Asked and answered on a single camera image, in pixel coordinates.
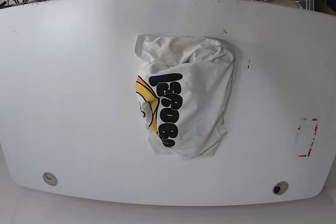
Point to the left table grommet hole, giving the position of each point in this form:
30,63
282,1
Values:
50,179

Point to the table grommet hole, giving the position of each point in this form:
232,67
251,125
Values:
50,179
280,188

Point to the red tape rectangle marking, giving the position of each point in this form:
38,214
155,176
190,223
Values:
305,137

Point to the right table grommet hole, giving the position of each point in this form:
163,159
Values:
280,188

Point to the white printed T-shirt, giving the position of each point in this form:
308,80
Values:
183,88

